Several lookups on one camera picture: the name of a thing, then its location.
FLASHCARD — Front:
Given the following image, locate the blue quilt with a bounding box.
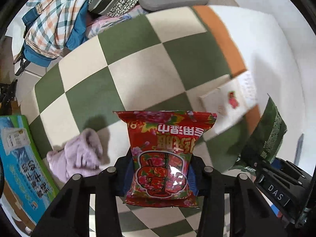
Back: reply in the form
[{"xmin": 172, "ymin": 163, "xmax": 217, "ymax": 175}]
[{"xmin": 21, "ymin": 0, "xmax": 88, "ymax": 67}]

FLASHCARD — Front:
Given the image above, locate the plaid blanket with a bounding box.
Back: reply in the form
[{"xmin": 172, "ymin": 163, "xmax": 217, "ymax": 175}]
[{"xmin": 23, "ymin": 0, "xmax": 87, "ymax": 59}]

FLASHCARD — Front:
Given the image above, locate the red floral wipes pack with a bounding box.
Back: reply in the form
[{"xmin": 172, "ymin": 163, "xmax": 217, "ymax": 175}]
[{"xmin": 116, "ymin": 111, "xmax": 217, "ymax": 208}]

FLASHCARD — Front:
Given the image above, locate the lavender cloth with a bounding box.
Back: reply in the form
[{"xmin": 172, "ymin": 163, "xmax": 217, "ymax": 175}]
[{"xmin": 46, "ymin": 128, "xmax": 103, "ymax": 183}]

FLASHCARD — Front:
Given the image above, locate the white card box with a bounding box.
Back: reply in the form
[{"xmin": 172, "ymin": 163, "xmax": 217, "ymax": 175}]
[{"xmin": 200, "ymin": 71, "xmax": 258, "ymax": 137}]

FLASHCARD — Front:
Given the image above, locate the green snack pack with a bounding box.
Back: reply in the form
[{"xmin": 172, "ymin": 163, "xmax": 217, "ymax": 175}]
[{"xmin": 232, "ymin": 98, "xmax": 287, "ymax": 175}]

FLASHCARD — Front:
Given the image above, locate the open cardboard box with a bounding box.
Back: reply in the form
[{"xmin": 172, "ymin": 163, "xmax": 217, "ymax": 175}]
[{"xmin": 1, "ymin": 115, "xmax": 59, "ymax": 230}]

